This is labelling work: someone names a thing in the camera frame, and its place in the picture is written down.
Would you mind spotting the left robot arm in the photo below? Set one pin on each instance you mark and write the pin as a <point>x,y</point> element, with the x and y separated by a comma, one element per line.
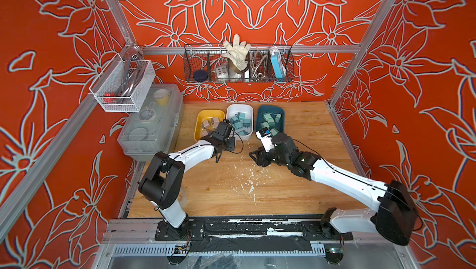
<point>162,181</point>

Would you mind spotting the cream rubber glove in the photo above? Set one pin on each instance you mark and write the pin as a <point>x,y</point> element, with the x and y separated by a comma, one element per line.
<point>237,52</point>

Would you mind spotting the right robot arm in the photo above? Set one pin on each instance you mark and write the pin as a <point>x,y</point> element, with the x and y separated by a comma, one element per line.
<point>389,208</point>

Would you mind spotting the dark teal storage box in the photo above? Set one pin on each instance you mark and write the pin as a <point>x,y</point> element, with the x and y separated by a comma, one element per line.
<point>272,117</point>

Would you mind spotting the white storage box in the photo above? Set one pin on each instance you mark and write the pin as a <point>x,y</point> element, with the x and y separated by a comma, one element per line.
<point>231,115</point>

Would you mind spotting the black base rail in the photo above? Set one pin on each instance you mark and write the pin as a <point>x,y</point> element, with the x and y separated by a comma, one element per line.
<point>307,227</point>

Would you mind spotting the green plug top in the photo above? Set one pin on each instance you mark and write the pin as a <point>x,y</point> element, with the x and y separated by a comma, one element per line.
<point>271,122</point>

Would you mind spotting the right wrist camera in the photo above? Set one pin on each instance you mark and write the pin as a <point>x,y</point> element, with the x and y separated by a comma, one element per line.
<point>265,136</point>

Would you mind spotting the white wire basket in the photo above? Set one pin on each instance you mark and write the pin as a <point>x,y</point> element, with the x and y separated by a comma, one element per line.
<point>129,79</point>

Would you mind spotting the black wire wall basket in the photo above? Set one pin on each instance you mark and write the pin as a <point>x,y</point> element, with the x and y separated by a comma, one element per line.
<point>200,61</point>

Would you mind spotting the light blue box in basket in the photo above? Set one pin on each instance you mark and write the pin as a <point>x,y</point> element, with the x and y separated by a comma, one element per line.
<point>277,64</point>

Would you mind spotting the yellow storage box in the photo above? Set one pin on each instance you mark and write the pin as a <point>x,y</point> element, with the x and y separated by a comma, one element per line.
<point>207,115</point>

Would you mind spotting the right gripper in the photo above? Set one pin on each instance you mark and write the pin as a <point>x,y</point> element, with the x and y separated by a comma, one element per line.
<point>260,156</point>

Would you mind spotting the red object in basket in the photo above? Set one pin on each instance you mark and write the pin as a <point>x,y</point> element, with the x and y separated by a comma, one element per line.
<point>108,97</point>

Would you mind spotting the white socket cube in basket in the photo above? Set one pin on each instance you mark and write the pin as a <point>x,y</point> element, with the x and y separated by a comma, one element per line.
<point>222,72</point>

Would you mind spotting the clear plastic lidded container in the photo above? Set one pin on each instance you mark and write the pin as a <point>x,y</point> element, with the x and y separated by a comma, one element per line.
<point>156,126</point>

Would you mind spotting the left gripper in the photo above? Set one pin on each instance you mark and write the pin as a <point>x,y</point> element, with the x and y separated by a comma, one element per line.
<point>232,144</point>

